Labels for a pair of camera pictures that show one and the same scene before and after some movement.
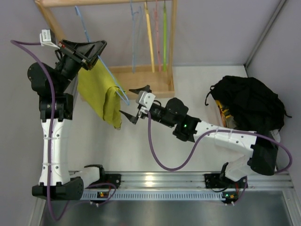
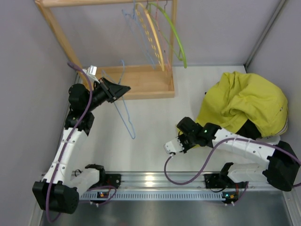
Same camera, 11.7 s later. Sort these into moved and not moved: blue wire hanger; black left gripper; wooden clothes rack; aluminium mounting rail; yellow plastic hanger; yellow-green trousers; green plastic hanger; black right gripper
Moved: yellow plastic hanger; blue wire hanger; yellow-green trousers; black left gripper; green plastic hanger; black right gripper
Not moved: aluminium mounting rail; wooden clothes rack
